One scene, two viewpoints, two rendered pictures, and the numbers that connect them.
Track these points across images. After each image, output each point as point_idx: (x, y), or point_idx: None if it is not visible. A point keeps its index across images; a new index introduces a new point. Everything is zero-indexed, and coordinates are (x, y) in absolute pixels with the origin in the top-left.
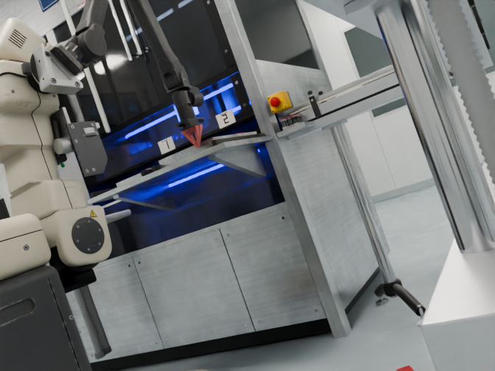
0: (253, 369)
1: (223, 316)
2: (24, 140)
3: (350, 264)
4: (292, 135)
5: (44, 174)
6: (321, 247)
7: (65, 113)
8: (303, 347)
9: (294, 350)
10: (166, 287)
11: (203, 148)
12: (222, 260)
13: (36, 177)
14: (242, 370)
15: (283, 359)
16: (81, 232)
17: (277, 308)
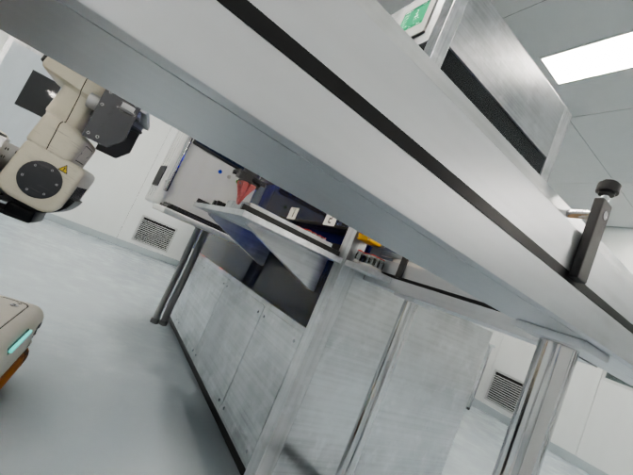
0: (164, 436)
1: (219, 376)
2: (66, 74)
3: (337, 452)
4: (368, 278)
5: (62, 113)
6: (299, 401)
7: None
8: (214, 468)
9: (205, 462)
10: (220, 318)
11: None
12: (249, 333)
13: (52, 108)
14: (165, 428)
15: (185, 458)
16: (33, 171)
17: (236, 413)
